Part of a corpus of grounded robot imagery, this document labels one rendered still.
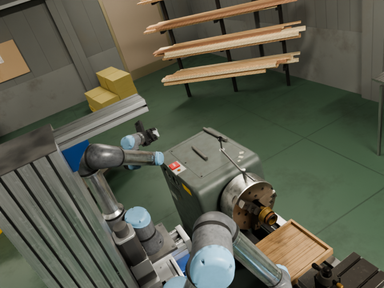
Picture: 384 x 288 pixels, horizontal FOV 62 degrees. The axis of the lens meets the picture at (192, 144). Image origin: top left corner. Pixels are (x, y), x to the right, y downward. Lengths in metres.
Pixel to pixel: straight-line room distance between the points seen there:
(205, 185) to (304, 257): 0.66
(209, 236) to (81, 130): 0.52
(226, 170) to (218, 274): 1.12
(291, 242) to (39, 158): 1.44
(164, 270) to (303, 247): 0.77
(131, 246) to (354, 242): 2.19
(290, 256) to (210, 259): 1.10
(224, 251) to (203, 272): 0.08
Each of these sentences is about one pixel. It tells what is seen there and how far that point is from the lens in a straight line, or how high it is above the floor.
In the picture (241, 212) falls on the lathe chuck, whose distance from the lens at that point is 1.88.
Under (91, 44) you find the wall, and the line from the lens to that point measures 8.05.
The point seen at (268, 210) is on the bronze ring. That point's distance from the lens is 1.84.
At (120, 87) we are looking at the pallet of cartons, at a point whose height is 0.52.
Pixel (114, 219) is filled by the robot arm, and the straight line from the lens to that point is 1.69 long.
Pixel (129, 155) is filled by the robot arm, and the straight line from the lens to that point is 1.54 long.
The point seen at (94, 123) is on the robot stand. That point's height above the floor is 2.02.
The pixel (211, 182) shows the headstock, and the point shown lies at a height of 1.25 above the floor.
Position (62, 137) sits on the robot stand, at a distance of 1.09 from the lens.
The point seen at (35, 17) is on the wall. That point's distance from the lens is 7.89.
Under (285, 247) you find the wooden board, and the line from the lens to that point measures 1.96.
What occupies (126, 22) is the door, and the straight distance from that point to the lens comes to 8.14.
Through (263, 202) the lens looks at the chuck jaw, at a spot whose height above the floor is 1.11.
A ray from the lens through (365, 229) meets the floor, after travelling 3.25.
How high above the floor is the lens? 2.41
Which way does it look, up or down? 31 degrees down
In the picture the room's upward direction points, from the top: 18 degrees counter-clockwise
